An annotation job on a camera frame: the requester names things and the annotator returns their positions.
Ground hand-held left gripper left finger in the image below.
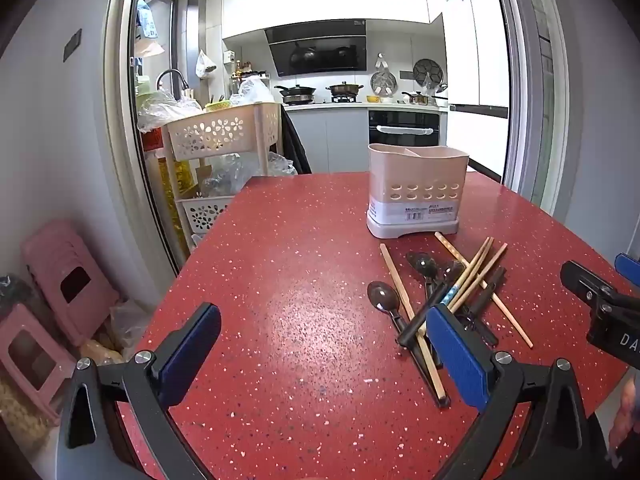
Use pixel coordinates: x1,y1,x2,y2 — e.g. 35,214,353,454
54,302,222,480

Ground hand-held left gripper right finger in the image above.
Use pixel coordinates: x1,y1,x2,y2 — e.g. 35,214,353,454
426,304,610,480

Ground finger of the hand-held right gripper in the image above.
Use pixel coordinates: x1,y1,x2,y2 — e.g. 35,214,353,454
614,253,640,277
560,260,640,312

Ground dark spoon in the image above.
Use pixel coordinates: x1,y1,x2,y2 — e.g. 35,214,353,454
438,259,500,348
366,281,452,408
405,251,443,311

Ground pink plastic utensil holder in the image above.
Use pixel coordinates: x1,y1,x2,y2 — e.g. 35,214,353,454
366,143,471,239

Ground person's right hand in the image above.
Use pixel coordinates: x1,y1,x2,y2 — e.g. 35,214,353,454
606,372,640,462

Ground crumpled translucent plastic bag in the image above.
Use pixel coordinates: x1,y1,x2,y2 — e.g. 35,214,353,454
109,299,152,357

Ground yellow oil bottle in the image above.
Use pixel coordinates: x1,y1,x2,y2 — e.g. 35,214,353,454
159,157,197,202

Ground pink plastic stool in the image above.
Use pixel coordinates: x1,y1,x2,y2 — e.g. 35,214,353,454
21,219,121,347
0,304,77,427

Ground clear plastic bag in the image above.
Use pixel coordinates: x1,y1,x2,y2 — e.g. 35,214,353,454
136,91,202,134
199,151,299,197

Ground dark bag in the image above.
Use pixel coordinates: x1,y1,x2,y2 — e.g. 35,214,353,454
0,274,42,312

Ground yellow food bag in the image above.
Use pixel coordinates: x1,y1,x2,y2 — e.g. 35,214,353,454
0,374,52,453

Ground beige plastic storage cart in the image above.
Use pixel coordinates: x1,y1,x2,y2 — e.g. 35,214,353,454
161,102,284,257

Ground black plastic bag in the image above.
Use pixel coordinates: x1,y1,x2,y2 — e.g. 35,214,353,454
279,104,314,176

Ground white towel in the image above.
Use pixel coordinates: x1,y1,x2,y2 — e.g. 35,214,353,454
375,124,432,136

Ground black built-in oven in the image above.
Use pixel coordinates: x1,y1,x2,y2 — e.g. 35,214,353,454
368,108,441,149

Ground white refrigerator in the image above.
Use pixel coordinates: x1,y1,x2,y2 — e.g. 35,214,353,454
442,0,511,182

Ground grey base cabinets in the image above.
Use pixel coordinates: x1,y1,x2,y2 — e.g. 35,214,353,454
284,107,371,175

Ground black wok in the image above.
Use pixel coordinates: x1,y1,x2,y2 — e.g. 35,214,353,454
273,84,317,106

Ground kitchen faucet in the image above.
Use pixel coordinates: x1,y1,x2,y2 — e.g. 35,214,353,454
155,68,189,102

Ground rack of condiment bottles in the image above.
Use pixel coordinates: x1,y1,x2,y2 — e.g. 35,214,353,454
231,59,271,82

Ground round metal steamer rack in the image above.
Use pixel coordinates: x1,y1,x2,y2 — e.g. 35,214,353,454
369,70,396,97

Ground hanging white plastic bag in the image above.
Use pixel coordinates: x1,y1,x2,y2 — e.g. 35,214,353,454
194,49,219,80

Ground steel pot on stove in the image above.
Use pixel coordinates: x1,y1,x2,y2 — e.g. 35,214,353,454
325,81,365,102

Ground black range hood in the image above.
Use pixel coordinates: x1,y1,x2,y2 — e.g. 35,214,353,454
264,20,369,79

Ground blue packaging bag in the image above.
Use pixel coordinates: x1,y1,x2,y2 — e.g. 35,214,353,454
134,0,161,42

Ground white upper cabinets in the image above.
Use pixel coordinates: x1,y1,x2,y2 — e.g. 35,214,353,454
220,0,446,42

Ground grey sliding door frame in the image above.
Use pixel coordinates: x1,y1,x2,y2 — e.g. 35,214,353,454
102,0,571,277

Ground round dark wall rack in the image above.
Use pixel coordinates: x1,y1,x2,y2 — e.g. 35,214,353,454
412,58,445,86

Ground dark wall switch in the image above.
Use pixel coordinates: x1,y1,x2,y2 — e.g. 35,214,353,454
63,29,83,62

